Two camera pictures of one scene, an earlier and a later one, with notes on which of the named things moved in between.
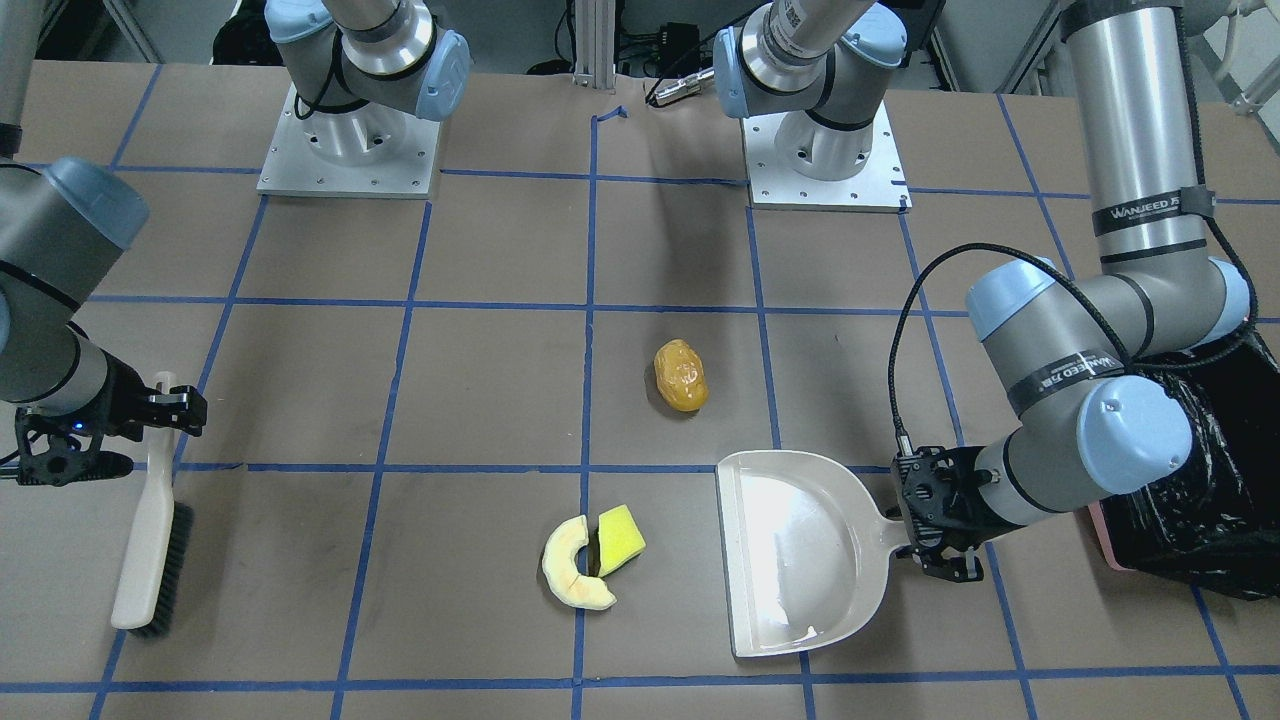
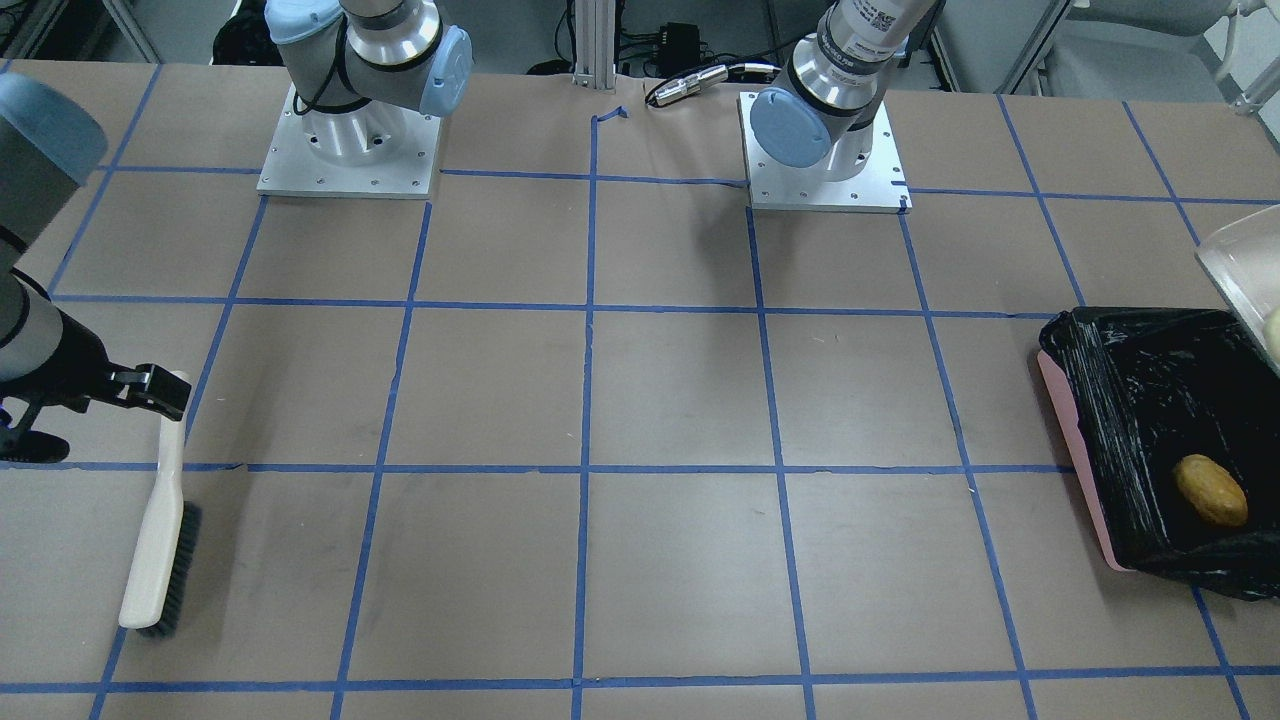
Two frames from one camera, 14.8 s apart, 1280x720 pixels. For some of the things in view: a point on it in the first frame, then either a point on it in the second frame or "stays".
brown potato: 680,375 to 1211,490
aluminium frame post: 595,44 stays
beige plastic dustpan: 804,549 to 1242,260
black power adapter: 680,44 stays
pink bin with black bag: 1215,521 stays
